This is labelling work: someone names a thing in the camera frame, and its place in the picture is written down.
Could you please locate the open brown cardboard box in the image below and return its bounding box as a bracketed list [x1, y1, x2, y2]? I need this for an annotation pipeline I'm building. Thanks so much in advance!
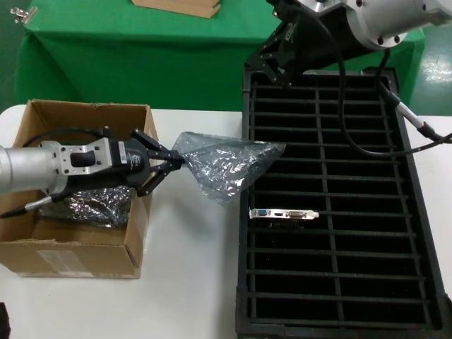
[0, 98, 160, 280]

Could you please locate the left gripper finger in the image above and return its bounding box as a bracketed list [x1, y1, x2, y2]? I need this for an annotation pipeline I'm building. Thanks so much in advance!
[136, 160, 184, 198]
[129, 129, 183, 164]

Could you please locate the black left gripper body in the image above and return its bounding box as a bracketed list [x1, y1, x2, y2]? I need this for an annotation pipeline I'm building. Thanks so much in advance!
[65, 137, 153, 194]

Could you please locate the long black right cable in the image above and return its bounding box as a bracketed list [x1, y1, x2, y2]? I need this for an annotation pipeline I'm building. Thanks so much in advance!
[310, 13, 452, 157]

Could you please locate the silver binder clip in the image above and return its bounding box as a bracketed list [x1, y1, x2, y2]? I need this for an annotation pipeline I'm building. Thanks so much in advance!
[9, 6, 38, 25]

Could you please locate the black blurry object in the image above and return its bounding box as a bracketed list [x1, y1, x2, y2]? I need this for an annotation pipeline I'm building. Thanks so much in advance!
[0, 302, 12, 339]

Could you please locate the green tablecloth with carton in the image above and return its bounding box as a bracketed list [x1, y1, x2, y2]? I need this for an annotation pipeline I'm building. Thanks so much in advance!
[13, 0, 424, 114]

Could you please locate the cable with silver connector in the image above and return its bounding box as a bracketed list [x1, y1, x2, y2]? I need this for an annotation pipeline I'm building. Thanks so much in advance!
[376, 47, 444, 141]
[0, 193, 69, 218]

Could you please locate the graphics card with metal bracket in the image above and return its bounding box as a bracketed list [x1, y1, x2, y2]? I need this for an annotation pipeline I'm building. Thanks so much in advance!
[249, 208, 321, 230]

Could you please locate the right cable with silver connector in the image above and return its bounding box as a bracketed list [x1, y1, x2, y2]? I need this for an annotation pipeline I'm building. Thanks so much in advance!
[376, 47, 444, 141]

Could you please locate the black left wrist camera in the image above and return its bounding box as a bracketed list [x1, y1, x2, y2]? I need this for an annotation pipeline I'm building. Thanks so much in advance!
[108, 139, 130, 167]

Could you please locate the flat open cardboard carton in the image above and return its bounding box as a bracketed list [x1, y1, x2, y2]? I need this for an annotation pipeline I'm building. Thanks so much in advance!
[130, 0, 222, 19]

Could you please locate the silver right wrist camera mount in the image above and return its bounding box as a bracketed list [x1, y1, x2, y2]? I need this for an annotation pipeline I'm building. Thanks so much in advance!
[298, 0, 350, 15]

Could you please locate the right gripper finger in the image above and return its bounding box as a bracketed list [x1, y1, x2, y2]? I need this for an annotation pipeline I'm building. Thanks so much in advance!
[273, 65, 295, 90]
[246, 44, 282, 84]

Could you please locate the clear antistatic plastic bag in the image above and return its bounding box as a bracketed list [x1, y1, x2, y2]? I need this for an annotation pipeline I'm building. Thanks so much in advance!
[172, 131, 287, 206]

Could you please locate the left cable with silver connector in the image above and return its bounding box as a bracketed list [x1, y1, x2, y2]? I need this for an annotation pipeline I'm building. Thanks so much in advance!
[0, 193, 69, 218]

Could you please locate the bagged graphics card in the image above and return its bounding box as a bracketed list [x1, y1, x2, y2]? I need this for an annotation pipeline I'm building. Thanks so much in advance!
[37, 185, 138, 230]

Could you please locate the thin black left cable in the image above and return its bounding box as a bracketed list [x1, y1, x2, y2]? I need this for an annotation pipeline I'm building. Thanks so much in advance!
[23, 126, 109, 148]

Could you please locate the black slotted plastic crate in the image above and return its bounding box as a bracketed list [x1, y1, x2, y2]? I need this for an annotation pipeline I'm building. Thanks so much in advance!
[234, 65, 452, 339]

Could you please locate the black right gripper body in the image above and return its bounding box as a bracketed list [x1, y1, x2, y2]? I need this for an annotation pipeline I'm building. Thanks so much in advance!
[261, 3, 370, 77]

